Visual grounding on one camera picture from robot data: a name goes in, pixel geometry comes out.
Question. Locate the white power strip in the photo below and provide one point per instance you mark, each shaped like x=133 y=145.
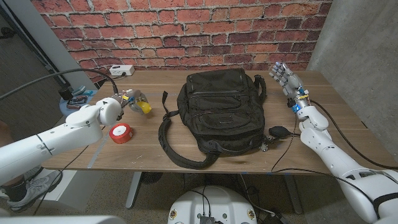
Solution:
x=121 y=70

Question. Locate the red brick print backdrop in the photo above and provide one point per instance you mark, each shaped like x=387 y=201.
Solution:
x=186 y=31

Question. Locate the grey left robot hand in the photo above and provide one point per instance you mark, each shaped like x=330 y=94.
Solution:
x=134 y=96

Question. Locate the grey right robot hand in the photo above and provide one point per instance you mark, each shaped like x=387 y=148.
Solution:
x=290 y=82

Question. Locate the black power adapter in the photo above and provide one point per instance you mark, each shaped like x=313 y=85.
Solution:
x=275 y=219

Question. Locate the dark tray with parts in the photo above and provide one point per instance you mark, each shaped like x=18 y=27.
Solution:
x=77 y=101

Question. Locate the grey metal table leg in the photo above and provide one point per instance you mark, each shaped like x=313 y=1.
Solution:
x=293 y=194
x=133 y=189

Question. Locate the white robot chest cover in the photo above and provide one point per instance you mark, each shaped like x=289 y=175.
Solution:
x=62 y=220

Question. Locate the red tape roll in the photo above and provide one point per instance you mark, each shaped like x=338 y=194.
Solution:
x=120 y=133

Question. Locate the black cup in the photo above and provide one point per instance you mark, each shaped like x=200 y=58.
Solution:
x=65 y=93

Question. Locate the black round fan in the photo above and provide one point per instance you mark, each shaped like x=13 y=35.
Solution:
x=151 y=177

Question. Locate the person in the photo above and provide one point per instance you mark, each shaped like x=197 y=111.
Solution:
x=14 y=191

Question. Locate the teal plastic case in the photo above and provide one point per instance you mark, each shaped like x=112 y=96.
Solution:
x=81 y=90

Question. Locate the grey black sneaker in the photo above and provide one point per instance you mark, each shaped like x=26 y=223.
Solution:
x=37 y=189
x=34 y=172

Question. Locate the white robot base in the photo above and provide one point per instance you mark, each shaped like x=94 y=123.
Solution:
x=214 y=205

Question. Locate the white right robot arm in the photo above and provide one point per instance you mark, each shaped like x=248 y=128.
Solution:
x=335 y=158

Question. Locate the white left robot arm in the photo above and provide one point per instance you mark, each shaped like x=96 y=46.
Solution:
x=62 y=137

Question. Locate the black backpack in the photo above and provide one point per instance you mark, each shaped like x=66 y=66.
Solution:
x=220 y=109

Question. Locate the black rubber air blower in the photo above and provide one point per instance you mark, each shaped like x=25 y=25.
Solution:
x=279 y=132

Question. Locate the blue round stool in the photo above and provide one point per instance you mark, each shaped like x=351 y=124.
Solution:
x=66 y=111

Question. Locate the yellow lemon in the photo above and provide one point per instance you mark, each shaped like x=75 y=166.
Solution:
x=145 y=107

